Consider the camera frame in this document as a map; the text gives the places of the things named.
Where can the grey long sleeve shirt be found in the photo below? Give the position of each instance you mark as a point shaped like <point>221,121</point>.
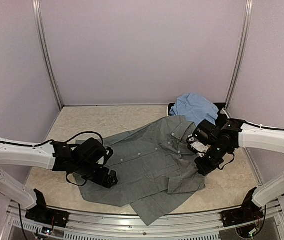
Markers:
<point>155,170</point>

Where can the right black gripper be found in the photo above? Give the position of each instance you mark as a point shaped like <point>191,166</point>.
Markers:
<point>203,168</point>

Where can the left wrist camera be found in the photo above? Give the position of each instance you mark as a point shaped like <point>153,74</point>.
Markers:
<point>107,156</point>

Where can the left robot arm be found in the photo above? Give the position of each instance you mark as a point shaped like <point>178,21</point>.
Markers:
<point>87,159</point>

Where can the light blue shirt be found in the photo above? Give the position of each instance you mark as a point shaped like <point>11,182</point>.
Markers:
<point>195,108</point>

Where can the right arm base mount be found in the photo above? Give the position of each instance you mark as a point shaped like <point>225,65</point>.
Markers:
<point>240,215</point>

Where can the aluminium frame post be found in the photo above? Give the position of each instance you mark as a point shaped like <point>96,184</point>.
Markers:
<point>240,52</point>
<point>45,52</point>

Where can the front aluminium rail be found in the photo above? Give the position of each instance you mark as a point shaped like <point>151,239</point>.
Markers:
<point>82,225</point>

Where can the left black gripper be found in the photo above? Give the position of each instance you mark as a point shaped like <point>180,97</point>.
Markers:
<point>100,180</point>

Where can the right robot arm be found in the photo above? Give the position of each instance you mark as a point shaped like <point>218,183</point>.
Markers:
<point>213,142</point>

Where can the left aluminium frame post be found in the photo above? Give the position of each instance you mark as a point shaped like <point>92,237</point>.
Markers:
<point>45,52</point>

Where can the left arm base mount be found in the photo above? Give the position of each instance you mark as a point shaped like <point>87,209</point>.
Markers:
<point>48,216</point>

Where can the right aluminium frame post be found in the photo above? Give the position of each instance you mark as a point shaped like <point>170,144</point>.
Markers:
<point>240,52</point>

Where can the white plastic bin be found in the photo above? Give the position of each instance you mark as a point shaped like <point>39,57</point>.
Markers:
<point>169,106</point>

